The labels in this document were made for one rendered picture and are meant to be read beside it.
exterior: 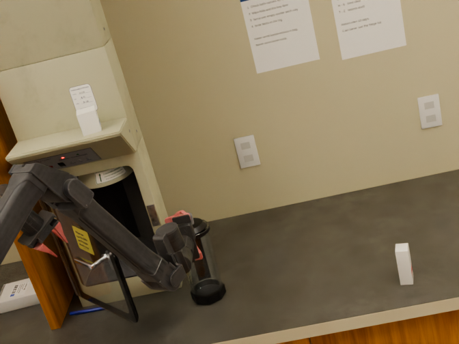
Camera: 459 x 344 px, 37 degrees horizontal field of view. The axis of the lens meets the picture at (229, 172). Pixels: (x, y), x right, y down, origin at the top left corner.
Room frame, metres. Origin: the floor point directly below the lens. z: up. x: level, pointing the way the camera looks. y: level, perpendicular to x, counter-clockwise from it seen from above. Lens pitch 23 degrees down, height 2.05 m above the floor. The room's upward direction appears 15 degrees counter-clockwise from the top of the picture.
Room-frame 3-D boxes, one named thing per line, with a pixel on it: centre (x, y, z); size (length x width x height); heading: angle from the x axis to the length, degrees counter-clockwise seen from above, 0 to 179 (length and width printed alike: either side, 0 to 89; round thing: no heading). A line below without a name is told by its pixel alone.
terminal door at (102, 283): (1.73, 0.44, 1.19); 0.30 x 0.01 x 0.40; 39
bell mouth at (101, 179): (1.94, 0.36, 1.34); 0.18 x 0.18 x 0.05
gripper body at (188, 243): (1.58, 0.17, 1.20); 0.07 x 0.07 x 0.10; 83
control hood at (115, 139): (1.78, 0.40, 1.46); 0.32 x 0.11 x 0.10; 83
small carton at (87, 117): (1.78, 0.33, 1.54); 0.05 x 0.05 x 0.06; 7
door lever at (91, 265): (1.65, 0.42, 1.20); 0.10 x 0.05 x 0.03; 39
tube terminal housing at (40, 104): (1.97, 0.38, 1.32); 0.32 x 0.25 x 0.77; 83
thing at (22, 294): (2.01, 0.76, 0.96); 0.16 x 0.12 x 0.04; 89
